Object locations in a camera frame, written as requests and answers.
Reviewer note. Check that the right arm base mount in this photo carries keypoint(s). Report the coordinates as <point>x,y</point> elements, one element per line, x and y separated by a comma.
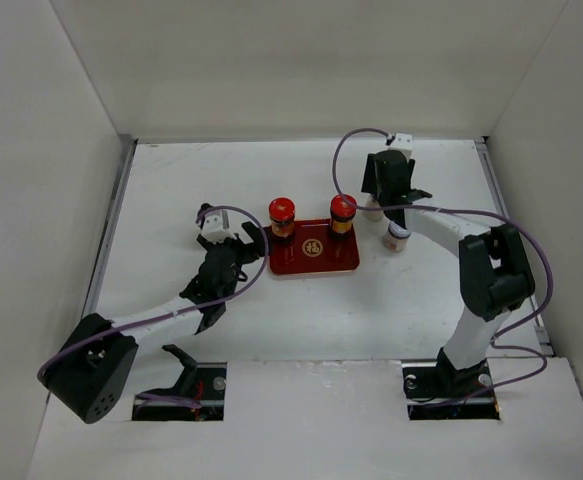
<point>437,391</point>

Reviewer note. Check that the short red-lid sauce jar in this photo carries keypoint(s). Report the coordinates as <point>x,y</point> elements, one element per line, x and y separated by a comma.
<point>282,217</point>

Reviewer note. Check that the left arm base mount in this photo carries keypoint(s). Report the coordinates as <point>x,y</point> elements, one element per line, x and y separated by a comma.
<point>198,395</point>

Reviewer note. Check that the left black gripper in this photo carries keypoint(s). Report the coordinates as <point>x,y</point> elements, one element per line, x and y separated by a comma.
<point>249,253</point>

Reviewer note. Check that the red rectangular tray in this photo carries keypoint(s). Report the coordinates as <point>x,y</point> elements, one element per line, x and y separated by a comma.
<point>314,249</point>

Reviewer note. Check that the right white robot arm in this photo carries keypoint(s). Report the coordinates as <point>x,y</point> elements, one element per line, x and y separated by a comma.
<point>495,277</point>

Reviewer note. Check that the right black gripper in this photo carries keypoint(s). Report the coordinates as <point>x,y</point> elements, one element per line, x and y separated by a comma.
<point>371,175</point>

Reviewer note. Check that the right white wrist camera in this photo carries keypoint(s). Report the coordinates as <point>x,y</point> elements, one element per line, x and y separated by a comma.
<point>401,142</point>

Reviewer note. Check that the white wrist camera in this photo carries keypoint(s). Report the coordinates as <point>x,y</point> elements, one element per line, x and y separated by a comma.
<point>223,231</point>
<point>401,142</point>

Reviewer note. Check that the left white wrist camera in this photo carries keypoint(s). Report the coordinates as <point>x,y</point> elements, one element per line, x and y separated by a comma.
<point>223,231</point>

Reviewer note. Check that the tall red-cap sauce bottle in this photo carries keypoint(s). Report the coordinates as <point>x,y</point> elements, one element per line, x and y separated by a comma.
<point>343,209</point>

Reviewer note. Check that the grey-cap white salt shaker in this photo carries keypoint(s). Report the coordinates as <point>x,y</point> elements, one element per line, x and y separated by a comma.
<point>371,210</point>

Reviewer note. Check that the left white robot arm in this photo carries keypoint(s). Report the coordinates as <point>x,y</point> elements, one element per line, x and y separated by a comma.
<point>89,373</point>

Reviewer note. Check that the silver-lid spice jar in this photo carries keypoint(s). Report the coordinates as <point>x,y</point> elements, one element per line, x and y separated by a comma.
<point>396,237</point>

